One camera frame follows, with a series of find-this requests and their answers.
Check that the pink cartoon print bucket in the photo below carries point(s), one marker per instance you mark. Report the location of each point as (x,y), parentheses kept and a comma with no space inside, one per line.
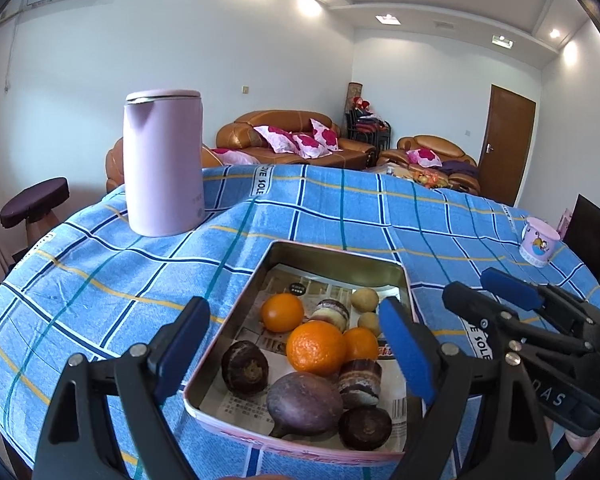
(540,245)

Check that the dark maroon stool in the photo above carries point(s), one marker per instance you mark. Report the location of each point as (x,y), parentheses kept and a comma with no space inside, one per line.
(35,200)

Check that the purple passion fruit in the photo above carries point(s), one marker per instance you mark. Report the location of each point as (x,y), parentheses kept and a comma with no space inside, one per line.
(305,402)

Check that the red plush toy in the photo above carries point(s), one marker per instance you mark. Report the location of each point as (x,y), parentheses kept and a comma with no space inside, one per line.
(362,102)

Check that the purple cloth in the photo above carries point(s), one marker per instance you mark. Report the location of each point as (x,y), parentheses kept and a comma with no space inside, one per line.
(460,168)

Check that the square ceiling light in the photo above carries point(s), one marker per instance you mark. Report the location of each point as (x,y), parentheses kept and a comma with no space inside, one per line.
(502,41)
(386,19)

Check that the orange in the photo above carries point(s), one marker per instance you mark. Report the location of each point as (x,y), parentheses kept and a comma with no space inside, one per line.
(316,350)
(362,346)
(282,312)

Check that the pink paper bag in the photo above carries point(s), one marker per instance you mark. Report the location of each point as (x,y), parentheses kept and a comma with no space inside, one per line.
(565,221)

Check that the black television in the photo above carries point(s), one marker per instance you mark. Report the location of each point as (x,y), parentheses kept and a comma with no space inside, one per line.
(585,230)

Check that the rectangular metal tin box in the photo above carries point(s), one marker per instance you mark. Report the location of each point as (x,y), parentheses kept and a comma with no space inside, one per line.
(330,265)

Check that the brown leather armchair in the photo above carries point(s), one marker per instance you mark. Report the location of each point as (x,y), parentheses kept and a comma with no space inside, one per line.
(430,142)

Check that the long brown leather sofa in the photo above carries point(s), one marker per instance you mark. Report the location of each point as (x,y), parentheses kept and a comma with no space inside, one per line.
(280,120)

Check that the pink floral pillow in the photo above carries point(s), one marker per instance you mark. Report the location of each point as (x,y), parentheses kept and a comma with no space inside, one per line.
(326,134)
(275,139)
(424,156)
(311,146)

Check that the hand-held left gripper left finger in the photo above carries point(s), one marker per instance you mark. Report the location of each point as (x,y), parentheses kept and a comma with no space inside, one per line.
(180,350)

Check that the stack of dark chairs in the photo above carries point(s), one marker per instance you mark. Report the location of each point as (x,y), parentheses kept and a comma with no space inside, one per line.
(370,130)

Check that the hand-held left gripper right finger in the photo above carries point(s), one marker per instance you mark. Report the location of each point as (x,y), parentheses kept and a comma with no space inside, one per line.
(405,355)

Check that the pink electric kettle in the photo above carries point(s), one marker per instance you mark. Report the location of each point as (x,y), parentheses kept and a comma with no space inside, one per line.
(162,170)

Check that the orange-brown leather sofa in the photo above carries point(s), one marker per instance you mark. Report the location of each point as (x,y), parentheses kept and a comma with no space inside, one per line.
(114,165)

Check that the dark brown round fruit front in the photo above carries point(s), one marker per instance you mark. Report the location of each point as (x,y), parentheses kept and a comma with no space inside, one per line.
(365,428)

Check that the ceiling air vent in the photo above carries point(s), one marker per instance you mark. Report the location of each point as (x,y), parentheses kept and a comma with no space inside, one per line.
(443,23)

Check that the coffee table with food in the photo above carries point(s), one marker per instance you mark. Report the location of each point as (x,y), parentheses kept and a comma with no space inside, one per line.
(420,176)

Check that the blue checked tablecloth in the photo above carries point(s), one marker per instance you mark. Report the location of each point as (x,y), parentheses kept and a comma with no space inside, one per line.
(105,270)

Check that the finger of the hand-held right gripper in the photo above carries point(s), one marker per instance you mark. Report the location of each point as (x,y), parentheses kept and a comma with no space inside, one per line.
(480,310)
(510,287)

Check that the brown wooden door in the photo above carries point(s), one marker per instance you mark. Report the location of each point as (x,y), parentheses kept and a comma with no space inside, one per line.
(507,145)

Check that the dark brown round fruit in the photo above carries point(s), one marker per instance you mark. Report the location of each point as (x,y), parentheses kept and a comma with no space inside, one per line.
(365,428)
(245,367)

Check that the small yellow-brown round fruit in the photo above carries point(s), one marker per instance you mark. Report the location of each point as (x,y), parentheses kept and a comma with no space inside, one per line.
(364,300)
(369,324)

